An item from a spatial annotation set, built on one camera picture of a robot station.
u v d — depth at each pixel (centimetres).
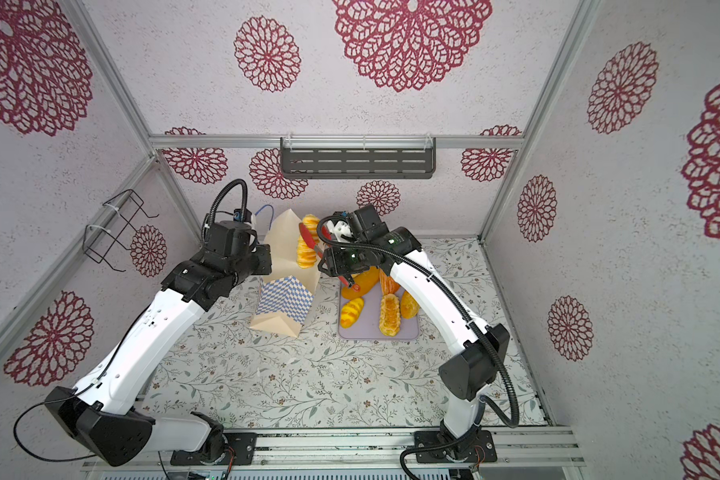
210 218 52
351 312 95
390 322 92
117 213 78
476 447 72
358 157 95
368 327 94
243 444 75
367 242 56
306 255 78
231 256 54
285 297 80
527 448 76
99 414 38
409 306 95
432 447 73
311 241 77
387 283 101
